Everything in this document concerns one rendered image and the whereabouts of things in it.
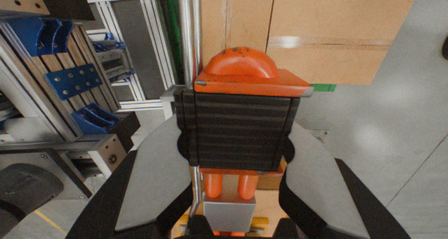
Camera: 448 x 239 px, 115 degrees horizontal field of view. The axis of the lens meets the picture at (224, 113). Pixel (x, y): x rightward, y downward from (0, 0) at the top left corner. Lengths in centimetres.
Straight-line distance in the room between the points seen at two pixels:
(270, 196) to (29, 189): 66
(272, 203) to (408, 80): 188
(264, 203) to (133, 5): 126
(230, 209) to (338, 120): 183
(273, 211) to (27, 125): 82
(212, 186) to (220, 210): 4
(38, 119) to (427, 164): 352
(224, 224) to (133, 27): 122
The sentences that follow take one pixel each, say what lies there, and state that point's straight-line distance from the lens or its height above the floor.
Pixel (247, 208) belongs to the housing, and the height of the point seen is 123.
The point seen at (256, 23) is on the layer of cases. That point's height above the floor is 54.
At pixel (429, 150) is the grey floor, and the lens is 304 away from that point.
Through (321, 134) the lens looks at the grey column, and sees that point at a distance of 196.
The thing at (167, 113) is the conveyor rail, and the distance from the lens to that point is 90.
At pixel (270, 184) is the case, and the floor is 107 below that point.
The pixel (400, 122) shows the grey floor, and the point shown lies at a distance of 243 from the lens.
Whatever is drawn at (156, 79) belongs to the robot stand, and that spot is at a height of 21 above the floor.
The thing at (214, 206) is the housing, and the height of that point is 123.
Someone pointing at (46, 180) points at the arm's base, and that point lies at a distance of 70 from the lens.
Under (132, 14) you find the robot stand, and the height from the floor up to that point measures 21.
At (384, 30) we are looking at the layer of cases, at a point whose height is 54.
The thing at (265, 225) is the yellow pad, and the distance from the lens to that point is 57.
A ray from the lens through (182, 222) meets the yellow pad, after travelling 56.
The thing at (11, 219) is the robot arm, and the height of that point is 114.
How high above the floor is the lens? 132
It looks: 61 degrees down
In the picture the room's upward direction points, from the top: 178 degrees counter-clockwise
